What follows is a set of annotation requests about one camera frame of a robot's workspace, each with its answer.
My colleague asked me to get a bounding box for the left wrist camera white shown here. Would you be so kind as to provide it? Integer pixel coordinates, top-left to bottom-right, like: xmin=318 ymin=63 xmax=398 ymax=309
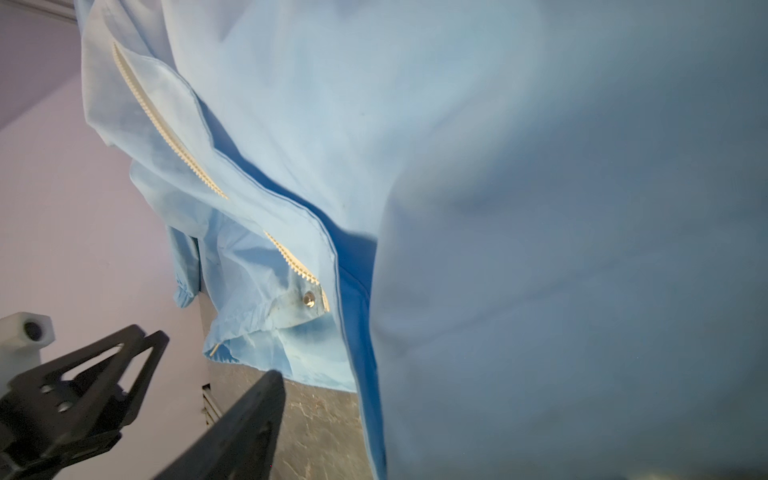
xmin=0 ymin=312 xmax=55 ymax=397

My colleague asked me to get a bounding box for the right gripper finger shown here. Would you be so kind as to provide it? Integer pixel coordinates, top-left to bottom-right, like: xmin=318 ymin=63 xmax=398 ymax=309
xmin=157 ymin=370 xmax=286 ymax=480

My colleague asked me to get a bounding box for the light blue zip jacket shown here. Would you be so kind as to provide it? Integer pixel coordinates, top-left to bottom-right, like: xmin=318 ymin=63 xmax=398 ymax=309
xmin=76 ymin=1 xmax=767 ymax=479

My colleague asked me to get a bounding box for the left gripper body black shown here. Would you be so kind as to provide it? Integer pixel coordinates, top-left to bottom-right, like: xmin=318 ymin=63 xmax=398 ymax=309
xmin=1 ymin=383 xmax=120 ymax=479

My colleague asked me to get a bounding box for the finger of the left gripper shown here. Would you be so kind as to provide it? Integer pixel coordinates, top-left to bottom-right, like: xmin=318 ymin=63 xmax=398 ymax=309
xmin=8 ymin=325 xmax=169 ymax=429

